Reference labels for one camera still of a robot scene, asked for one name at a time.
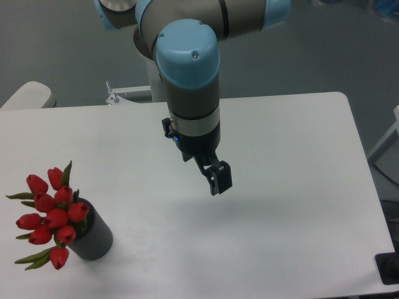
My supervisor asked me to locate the dark grey ribbed vase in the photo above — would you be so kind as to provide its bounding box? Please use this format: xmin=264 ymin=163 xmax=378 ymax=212
xmin=67 ymin=197 xmax=113 ymax=261

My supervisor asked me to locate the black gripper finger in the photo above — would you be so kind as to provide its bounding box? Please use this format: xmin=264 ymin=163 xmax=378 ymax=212
xmin=210 ymin=156 xmax=233 ymax=194
xmin=194 ymin=154 xmax=217 ymax=196

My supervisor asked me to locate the red tulip bouquet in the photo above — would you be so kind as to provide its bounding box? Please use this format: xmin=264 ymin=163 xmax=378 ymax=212
xmin=6 ymin=162 xmax=94 ymax=271

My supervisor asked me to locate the black table clamp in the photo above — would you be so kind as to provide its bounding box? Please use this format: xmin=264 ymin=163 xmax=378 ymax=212
xmin=375 ymin=252 xmax=398 ymax=285

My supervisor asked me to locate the white chair back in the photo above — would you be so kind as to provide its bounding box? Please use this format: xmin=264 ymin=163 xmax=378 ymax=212
xmin=1 ymin=81 xmax=57 ymax=111

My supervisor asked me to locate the white furniture frame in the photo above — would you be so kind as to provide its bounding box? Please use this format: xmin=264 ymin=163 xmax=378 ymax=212
xmin=367 ymin=106 xmax=398 ymax=165

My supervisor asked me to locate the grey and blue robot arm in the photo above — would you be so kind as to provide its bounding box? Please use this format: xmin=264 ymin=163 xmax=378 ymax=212
xmin=94 ymin=1 xmax=292 ymax=195

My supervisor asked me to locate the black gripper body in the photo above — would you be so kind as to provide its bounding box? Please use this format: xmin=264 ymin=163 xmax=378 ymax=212
xmin=161 ymin=118 xmax=221 ymax=166

